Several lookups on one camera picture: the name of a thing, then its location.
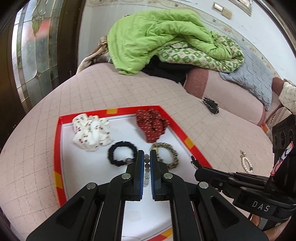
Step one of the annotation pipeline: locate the wooden door with stained glass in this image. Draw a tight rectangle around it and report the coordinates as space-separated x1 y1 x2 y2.
1 0 85 146

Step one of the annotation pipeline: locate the grey-blue quilted blanket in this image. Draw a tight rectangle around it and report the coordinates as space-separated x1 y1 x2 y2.
219 44 273 110

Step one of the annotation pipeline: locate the pink quilted pillow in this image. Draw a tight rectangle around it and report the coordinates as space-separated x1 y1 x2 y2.
184 68 266 126

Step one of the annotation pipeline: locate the pink quilted mattress cover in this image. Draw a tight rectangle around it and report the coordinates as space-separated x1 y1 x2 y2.
1 63 273 240

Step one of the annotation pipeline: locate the red dotted scrunchie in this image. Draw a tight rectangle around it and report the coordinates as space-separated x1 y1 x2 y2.
136 108 170 143

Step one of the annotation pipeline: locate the black camera box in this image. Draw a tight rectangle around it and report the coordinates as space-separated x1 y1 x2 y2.
272 114 295 166

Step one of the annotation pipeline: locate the green patterned white blanket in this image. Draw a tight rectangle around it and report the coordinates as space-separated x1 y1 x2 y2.
156 31 244 73

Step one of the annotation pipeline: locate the leopard print hair tie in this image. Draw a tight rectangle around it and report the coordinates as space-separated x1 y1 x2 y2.
151 142 179 170

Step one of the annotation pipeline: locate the black hair tie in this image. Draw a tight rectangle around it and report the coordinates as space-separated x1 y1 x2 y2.
107 141 138 167

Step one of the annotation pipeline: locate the white patterned scrunchie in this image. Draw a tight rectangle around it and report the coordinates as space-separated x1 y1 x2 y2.
72 113 113 152

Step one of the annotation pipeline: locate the white pearl bracelet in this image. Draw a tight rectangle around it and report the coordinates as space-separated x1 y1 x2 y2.
240 155 253 174

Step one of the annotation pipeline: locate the green quilt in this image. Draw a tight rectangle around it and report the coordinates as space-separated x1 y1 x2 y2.
107 9 232 75

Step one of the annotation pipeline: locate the pale green bead bracelet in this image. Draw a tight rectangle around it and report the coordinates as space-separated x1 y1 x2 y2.
143 153 152 188

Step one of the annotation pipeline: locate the black hair claw clip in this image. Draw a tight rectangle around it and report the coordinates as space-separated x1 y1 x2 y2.
202 97 219 114

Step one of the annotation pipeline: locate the red cardboard tray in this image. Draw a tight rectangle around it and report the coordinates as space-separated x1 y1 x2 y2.
54 105 209 240

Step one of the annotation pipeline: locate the beige floral cloth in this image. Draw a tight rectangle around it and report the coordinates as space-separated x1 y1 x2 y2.
76 35 112 74

